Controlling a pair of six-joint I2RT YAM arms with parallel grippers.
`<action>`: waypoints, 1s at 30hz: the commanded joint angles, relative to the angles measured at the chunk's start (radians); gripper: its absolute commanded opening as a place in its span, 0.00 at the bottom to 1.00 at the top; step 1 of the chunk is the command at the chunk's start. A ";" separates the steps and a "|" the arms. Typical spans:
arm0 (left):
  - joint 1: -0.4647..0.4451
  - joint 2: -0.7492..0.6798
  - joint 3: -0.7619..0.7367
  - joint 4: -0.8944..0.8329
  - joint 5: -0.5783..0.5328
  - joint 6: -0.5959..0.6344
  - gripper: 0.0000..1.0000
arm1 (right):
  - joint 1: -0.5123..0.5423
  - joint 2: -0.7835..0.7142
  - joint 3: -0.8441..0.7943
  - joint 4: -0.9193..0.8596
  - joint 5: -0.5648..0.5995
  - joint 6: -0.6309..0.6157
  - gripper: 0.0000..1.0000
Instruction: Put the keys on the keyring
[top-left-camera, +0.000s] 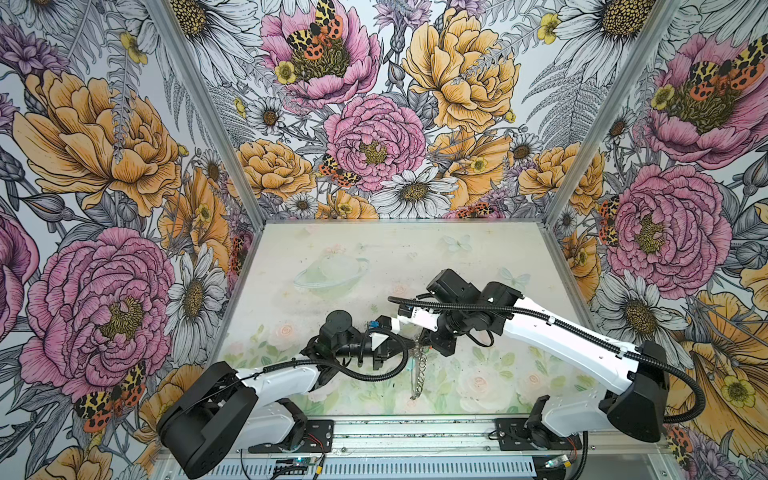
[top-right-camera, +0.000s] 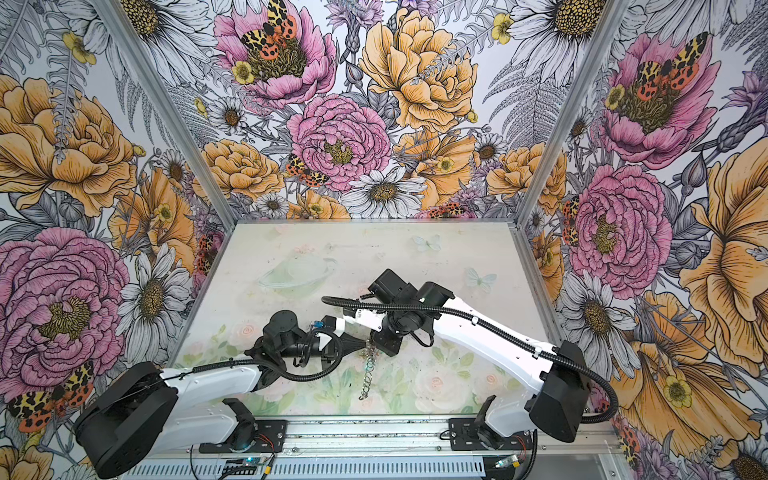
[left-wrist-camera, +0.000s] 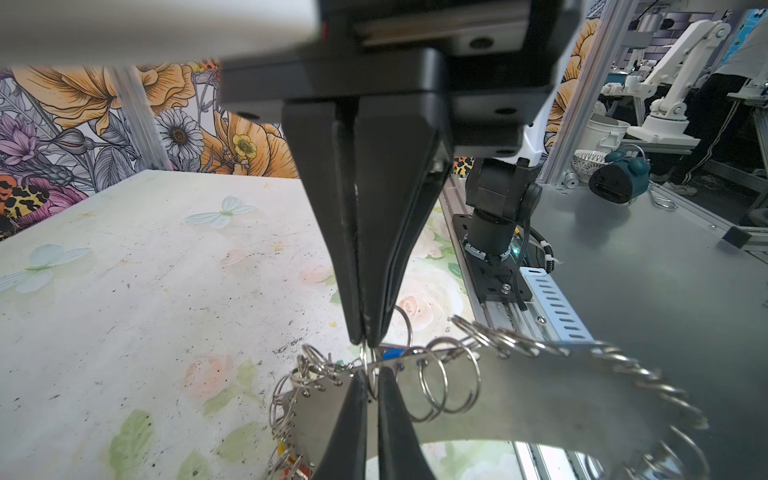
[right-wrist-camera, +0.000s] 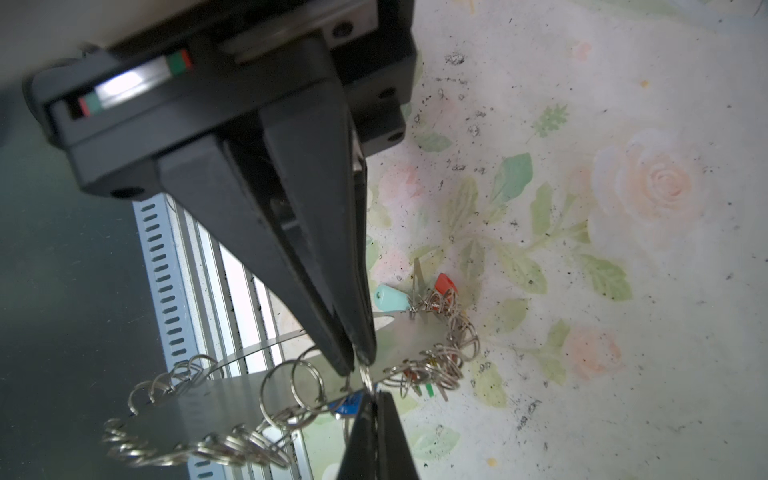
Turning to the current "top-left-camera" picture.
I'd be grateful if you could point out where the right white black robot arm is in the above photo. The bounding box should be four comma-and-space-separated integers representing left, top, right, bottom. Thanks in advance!
388, 269, 706, 449

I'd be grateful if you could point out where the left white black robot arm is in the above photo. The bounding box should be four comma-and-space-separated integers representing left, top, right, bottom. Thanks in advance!
157, 310, 415, 479

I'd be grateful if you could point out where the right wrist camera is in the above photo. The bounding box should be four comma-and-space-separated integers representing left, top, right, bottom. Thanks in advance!
390, 305, 440, 334

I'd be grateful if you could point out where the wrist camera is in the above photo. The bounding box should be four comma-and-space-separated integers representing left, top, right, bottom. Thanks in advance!
366, 316, 392, 351
390, 305, 440, 334

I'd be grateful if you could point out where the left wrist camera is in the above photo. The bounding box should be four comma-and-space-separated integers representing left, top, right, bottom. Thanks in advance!
366, 316, 392, 351

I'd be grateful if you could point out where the aluminium front rail frame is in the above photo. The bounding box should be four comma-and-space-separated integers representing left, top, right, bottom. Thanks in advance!
202, 415, 686, 479

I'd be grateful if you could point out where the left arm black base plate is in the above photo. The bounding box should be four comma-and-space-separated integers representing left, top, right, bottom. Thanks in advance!
247, 419, 335, 454

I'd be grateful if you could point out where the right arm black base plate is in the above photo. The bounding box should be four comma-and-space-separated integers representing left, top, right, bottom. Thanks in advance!
489, 417, 582, 451

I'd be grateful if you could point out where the right aluminium corner post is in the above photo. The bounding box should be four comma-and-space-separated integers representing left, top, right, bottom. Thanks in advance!
542, 1, 681, 227

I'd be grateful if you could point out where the aluminium corner post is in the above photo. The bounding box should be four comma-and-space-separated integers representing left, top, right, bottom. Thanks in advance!
147, 1, 267, 234
542, 1, 681, 227

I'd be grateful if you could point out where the left aluminium corner post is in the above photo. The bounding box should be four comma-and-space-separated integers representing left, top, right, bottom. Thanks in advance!
147, 1, 267, 234

